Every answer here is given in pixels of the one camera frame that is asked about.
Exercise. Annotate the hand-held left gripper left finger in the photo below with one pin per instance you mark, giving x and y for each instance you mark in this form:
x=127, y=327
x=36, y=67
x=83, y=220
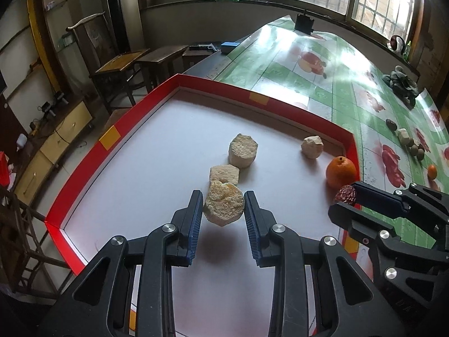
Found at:
x=193, y=224

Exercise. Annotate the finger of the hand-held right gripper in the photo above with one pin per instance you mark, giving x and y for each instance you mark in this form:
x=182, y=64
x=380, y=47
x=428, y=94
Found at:
x=354, y=219
x=377, y=200

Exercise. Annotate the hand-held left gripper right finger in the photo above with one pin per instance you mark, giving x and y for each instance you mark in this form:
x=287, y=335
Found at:
x=252, y=228

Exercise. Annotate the red date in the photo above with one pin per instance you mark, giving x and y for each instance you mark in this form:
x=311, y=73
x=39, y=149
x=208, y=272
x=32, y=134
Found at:
x=390, y=125
x=345, y=193

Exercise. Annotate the pale yellow food chunk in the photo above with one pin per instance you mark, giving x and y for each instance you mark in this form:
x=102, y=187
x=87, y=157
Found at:
x=403, y=136
x=243, y=151
x=312, y=147
x=224, y=203
x=224, y=173

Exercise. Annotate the large orange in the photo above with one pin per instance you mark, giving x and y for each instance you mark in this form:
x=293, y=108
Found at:
x=340, y=172

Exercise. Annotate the small orange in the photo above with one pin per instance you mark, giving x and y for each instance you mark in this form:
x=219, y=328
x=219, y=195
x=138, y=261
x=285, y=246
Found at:
x=432, y=172

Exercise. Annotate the red-edged white tray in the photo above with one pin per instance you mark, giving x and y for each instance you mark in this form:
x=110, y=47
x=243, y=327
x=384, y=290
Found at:
x=140, y=165

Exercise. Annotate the dark green leafy vegetable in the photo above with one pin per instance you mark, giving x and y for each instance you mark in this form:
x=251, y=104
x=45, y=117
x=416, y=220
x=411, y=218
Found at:
x=401, y=82

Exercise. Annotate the green printed tablecloth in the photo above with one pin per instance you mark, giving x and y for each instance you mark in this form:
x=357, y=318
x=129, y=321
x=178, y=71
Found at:
x=333, y=87

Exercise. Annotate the green bottle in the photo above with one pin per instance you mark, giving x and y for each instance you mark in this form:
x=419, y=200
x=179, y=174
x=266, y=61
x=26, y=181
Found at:
x=407, y=50

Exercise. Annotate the low yellow cabinet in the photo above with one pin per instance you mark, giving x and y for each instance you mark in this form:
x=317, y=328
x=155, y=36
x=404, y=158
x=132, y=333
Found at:
x=52, y=144

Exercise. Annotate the dark wooden stool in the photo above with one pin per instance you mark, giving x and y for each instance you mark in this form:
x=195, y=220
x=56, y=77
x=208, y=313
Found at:
x=193, y=56
x=161, y=56

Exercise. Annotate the dark wooden lattice chair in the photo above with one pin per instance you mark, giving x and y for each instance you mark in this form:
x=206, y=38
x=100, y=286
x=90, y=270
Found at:
x=21, y=242

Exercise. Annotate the wooden chair with curved back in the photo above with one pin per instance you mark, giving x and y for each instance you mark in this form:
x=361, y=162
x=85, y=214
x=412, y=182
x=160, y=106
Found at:
x=119, y=64

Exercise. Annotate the black tool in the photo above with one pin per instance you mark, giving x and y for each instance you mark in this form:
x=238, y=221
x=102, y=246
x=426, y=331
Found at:
x=203, y=47

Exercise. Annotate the blue box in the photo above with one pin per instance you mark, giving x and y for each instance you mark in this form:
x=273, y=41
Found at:
x=229, y=46

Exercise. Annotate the black device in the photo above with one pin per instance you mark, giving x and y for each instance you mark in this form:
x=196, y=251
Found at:
x=52, y=105

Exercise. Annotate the small black box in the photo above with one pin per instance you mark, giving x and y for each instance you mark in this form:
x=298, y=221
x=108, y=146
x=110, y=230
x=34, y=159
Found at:
x=303, y=24

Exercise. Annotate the red bag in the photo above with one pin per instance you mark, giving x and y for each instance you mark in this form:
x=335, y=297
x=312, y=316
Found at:
x=3, y=168

